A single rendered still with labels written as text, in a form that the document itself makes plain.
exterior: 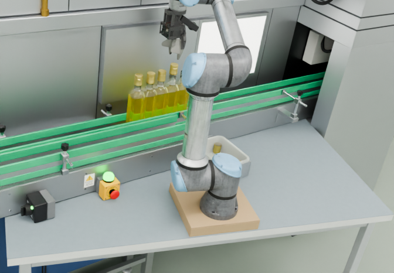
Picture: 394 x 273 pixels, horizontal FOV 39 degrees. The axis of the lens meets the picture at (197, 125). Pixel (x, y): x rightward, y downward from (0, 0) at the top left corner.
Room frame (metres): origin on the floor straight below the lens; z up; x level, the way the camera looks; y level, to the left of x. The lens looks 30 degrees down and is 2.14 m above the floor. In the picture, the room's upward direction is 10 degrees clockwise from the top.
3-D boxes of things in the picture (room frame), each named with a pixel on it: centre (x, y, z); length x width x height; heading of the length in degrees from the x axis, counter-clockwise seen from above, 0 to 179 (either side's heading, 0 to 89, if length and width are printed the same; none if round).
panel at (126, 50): (2.38, 0.09, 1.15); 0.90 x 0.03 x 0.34; 131
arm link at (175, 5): (2.15, 0.15, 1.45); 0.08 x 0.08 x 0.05
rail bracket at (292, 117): (2.51, -0.46, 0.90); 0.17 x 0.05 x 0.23; 41
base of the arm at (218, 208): (1.74, -0.14, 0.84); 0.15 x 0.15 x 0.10
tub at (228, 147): (2.09, -0.13, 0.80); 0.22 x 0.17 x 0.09; 41
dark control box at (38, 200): (1.58, 0.52, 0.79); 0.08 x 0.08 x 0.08; 41
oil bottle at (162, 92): (2.13, 0.18, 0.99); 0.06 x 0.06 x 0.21; 41
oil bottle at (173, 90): (2.17, 0.14, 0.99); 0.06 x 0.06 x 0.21; 41
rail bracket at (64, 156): (1.67, 0.45, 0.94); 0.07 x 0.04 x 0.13; 41
